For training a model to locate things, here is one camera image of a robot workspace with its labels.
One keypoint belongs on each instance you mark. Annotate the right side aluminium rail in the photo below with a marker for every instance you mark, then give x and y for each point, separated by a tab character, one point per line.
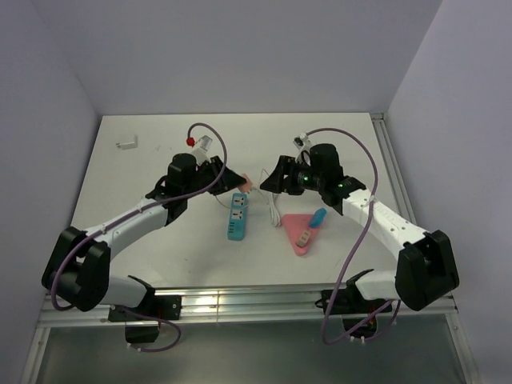
397	184

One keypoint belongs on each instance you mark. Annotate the pink triangular power strip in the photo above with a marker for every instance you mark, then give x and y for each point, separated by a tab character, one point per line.
295	225

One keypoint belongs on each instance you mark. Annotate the teal power strip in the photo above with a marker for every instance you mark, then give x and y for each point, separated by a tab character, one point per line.
236	229

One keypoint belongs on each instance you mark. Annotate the small blue adapter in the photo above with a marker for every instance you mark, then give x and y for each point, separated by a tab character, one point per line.
317	218

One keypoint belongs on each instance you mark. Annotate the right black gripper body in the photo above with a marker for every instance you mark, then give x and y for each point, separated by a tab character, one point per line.
302	178

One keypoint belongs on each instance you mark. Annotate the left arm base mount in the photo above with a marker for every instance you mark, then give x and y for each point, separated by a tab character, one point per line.
148	316

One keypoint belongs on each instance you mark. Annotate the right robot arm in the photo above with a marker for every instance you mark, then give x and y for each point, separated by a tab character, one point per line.
425	266

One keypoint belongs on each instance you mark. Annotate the aluminium rail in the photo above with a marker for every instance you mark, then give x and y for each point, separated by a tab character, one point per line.
209	305
397	184

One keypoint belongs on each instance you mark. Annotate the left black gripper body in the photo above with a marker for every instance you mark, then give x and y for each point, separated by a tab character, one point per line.
207	172

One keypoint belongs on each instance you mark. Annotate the white wall charger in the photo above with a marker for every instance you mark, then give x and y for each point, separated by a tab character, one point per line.
127	141

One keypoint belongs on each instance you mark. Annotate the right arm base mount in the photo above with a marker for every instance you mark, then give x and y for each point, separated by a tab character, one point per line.
340	308

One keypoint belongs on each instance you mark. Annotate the front aluminium rail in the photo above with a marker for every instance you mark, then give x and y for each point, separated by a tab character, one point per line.
209	305

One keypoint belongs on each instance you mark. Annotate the orange charger plug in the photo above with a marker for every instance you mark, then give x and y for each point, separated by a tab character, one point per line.
246	186

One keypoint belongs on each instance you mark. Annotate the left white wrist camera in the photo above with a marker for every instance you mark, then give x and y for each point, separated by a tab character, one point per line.
199	147

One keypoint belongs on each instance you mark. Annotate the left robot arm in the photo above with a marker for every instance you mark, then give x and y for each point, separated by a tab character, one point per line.
79	267

